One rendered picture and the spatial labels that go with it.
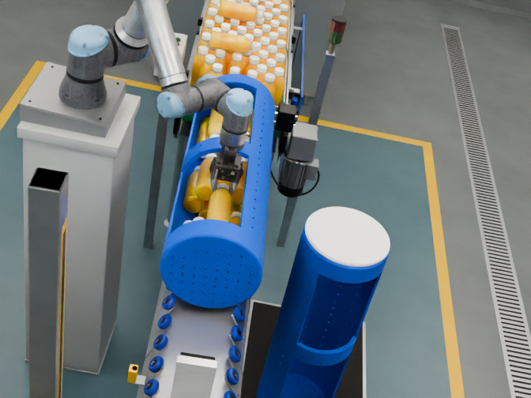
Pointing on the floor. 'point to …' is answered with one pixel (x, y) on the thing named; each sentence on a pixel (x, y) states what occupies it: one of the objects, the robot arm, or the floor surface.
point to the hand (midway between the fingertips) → (223, 189)
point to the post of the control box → (156, 180)
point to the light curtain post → (47, 279)
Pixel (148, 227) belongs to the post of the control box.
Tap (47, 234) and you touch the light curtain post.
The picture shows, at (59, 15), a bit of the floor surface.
